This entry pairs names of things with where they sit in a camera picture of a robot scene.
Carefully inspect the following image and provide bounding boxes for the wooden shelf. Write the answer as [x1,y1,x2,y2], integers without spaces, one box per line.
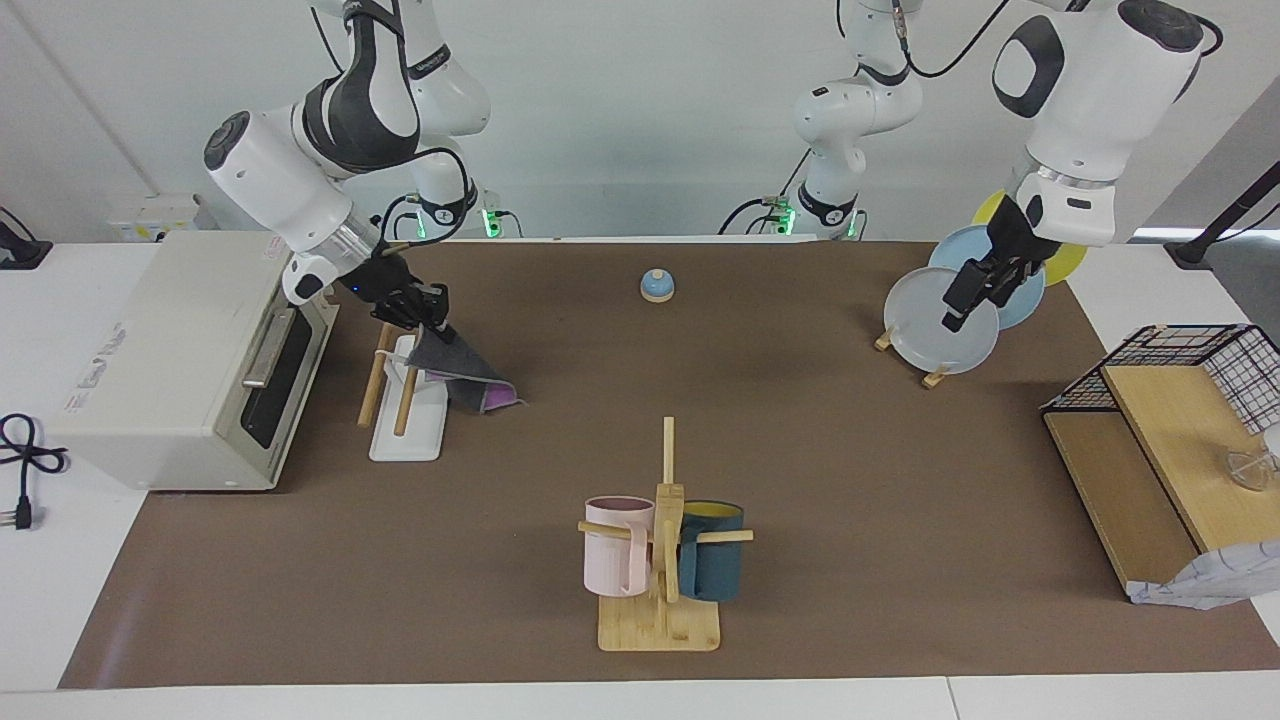
[1040,360,1280,606]

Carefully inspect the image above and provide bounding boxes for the yellow plate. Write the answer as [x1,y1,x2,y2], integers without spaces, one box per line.
[972,190,1091,286]

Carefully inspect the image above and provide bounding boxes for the white wall socket box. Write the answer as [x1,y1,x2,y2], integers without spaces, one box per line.
[108,195,201,243]

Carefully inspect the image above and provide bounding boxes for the white patterned cloth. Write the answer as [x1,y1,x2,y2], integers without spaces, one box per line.
[1130,540,1280,611]

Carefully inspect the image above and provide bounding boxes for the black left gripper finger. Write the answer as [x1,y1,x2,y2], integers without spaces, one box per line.
[942,262,991,331]
[995,262,1046,306]

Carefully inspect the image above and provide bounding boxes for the black clamp mount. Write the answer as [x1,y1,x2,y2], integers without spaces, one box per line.
[0,205,53,271]

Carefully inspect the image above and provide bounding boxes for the beige toaster oven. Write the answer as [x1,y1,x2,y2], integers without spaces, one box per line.
[48,230,341,493]

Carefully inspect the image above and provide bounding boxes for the brown table mat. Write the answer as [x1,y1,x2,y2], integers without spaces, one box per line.
[58,240,1280,691]

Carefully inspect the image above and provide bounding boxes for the pink mug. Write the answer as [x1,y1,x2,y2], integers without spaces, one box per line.
[584,496,656,598]

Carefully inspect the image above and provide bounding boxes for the light blue plate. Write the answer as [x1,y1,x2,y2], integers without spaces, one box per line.
[928,224,1046,331]

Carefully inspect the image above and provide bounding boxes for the wooden mug tree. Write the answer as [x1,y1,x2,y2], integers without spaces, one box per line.
[577,416,755,653]

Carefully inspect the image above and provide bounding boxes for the purple and grey towel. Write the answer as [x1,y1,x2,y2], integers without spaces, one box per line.
[408,325,526,414]

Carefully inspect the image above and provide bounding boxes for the clear glass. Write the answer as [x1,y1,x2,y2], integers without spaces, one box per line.
[1218,430,1280,491]

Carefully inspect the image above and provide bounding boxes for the white towel rack wooden bars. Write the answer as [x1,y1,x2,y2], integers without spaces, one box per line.
[357,288,459,463]

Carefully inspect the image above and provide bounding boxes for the black wire basket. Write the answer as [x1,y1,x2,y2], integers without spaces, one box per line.
[1040,323,1280,433]

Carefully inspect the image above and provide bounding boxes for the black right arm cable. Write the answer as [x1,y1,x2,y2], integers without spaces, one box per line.
[380,148,473,249]

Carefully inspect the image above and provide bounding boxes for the wooden plate rack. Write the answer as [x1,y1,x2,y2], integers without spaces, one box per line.
[874,325,951,391]

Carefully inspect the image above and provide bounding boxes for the grey plate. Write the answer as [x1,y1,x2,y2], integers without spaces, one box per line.
[884,267,1001,376]

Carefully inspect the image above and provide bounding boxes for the dark teal mug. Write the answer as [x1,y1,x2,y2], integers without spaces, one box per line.
[678,500,746,603]

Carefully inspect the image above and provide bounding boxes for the black power cable with plug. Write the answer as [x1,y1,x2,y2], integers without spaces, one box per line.
[0,413,69,531]

